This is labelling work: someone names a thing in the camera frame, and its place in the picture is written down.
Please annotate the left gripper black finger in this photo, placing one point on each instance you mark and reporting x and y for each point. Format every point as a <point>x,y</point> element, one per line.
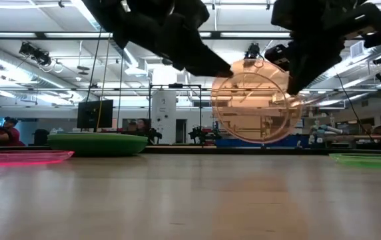
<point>200,63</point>

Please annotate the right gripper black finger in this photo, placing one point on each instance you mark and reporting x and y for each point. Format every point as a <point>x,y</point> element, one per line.
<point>310,63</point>

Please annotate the orange translucent plastic plate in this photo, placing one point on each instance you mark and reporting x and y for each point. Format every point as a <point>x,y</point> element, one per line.
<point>253,110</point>

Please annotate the green translucent plastic plate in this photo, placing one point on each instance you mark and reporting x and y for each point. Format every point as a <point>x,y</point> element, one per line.
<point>370,161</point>

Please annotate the black background robot arm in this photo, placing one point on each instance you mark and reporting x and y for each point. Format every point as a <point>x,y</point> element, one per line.
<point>198,133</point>
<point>154,135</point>

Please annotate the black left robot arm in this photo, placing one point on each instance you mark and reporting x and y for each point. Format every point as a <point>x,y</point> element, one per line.
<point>104,10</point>

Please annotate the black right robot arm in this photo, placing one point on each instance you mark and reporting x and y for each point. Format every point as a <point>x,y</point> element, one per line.
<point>370,23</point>

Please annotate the white teal robot arm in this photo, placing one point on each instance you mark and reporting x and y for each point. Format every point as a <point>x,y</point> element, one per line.
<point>327,128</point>

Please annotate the white cabinet pillar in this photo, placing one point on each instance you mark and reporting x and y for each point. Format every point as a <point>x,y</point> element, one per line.
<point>164,113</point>

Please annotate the black ceiling disc fixture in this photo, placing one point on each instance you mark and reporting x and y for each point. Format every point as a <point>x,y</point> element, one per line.
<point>83,68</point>

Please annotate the person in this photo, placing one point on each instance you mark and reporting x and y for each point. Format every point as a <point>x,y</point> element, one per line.
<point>141,125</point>
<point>14,136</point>

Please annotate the row of blue bins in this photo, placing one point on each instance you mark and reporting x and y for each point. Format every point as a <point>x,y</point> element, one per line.
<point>277,142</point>

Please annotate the long wooden bench top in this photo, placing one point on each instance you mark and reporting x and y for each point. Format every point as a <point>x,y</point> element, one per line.
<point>360,137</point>

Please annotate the black computer monitor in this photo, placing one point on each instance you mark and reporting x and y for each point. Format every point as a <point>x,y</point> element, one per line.
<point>94,113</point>

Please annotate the black table edge strip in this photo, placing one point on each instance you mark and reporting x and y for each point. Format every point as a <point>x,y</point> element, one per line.
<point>243,150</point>

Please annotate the green bowl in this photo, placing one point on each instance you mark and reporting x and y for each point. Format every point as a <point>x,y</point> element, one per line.
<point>97,146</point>

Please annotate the black office chair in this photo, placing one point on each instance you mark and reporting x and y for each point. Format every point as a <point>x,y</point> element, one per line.
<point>40,137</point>

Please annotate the pink translucent plastic plate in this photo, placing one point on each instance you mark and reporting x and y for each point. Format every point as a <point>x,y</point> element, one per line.
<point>27,156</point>

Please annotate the round black ceiling camera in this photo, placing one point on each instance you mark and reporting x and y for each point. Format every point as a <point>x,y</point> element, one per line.
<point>168,62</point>

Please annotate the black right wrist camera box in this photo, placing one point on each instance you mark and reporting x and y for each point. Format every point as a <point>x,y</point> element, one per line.
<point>277,55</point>

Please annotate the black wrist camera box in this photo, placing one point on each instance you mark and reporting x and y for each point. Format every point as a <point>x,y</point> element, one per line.
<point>277,55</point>
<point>190,13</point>

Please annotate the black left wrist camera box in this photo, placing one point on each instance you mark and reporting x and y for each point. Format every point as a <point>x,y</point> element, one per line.
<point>190,13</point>

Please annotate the black hanging ceiling camera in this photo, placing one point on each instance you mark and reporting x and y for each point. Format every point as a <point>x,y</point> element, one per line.
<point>252,51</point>

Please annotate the black overhead frame bar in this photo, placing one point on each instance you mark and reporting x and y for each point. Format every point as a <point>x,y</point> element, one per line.
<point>40,35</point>

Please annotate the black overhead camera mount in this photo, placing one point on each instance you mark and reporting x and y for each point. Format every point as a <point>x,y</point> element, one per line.
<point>35,54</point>

